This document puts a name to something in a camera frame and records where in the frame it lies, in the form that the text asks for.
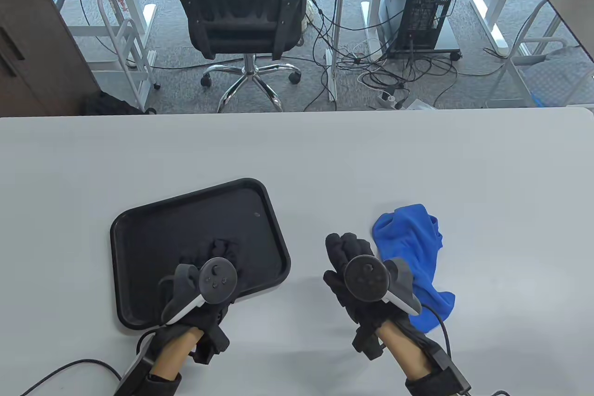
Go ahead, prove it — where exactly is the grey white left hand controller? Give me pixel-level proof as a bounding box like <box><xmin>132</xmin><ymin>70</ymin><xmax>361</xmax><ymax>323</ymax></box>
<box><xmin>160</xmin><ymin>258</ymin><xmax>238</xmax><ymax>326</ymax></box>

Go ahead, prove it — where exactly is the person's right hand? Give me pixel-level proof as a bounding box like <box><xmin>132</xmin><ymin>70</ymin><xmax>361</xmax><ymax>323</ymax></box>
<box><xmin>323</xmin><ymin>233</ymin><xmax>388</xmax><ymax>359</ymax></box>

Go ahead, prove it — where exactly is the grey white right hand controller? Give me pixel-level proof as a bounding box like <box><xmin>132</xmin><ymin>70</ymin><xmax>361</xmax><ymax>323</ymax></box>
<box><xmin>343</xmin><ymin>256</ymin><xmax>422</xmax><ymax>318</ymax></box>

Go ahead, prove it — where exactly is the grey white hand controller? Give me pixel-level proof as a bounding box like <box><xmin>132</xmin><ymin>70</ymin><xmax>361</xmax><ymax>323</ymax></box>
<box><xmin>343</xmin><ymin>256</ymin><xmax>422</xmax><ymax>318</ymax></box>
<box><xmin>160</xmin><ymin>258</ymin><xmax>238</xmax><ymax>326</ymax></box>

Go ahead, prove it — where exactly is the white rolling cart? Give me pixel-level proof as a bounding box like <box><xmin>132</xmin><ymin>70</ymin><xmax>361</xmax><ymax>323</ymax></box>
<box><xmin>51</xmin><ymin>0</ymin><xmax>161</xmax><ymax>111</ymax></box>

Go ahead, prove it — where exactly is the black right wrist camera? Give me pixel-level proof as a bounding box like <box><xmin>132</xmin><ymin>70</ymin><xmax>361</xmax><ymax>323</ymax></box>
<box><xmin>405</xmin><ymin>333</ymin><xmax>472</xmax><ymax>396</ymax></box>

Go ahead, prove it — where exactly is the dark brown tabletop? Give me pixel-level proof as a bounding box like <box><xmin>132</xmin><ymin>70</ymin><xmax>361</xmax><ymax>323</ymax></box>
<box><xmin>541</xmin><ymin>0</ymin><xmax>594</xmax><ymax>62</ymax></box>

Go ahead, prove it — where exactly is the tangle of black floor cables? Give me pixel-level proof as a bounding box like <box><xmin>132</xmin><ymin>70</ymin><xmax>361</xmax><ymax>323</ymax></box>
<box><xmin>306</xmin><ymin>0</ymin><xmax>465</xmax><ymax>111</ymax></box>

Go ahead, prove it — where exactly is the person's left hand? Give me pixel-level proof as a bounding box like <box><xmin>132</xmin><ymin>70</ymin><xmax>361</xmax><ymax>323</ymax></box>
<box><xmin>160</xmin><ymin>238</ymin><xmax>242</xmax><ymax>365</ymax></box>

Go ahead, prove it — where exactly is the black plastic tray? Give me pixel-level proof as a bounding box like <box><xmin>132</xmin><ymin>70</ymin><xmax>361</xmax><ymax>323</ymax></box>
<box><xmin>110</xmin><ymin>178</ymin><xmax>291</xmax><ymax>331</ymax></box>

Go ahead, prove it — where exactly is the blue rectangular towel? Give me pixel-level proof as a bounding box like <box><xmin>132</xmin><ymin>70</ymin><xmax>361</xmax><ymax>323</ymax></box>
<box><xmin>372</xmin><ymin>204</ymin><xmax>456</xmax><ymax>334</ymax></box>

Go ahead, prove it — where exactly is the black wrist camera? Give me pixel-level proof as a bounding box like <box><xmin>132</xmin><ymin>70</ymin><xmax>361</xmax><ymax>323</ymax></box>
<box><xmin>405</xmin><ymin>333</ymin><xmax>472</xmax><ymax>396</ymax></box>
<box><xmin>114</xmin><ymin>336</ymin><xmax>182</xmax><ymax>396</ymax></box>

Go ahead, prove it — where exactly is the black bag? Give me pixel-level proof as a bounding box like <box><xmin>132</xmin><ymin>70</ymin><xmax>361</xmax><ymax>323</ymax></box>
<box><xmin>83</xmin><ymin>91</ymin><xmax>157</xmax><ymax>116</ymax></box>

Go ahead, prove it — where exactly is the white power strip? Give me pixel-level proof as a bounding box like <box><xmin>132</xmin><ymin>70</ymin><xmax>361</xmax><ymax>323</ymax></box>
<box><xmin>377</xmin><ymin>91</ymin><xmax>404</xmax><ymax>110</ymax></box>

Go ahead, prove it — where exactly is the black office chair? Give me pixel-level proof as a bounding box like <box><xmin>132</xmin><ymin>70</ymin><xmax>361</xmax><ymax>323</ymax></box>
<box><xmin>168</xmin><ymin>0</ymin><xmax>310</xmax><ymax>113</ymax></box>

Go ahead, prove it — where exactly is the dark brown cabinet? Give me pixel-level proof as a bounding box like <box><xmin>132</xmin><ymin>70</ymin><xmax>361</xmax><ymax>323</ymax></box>
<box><xmin>0</xmin><ymin>0</ymin><xmax>101</xmax><ymax>117</ymax></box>

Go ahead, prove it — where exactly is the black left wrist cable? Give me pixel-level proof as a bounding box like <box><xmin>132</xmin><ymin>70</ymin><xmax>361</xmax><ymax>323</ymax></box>
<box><xmin>19</xmin><ymin>358</ymin><xmax>125</xmax><ymax>396</ymax></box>

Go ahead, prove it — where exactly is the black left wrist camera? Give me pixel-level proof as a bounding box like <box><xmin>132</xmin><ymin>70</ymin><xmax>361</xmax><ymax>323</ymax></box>
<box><xmin>114</xmin><ymin>336</ymin><xmax>182</xmax><ymax>396</ymax></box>

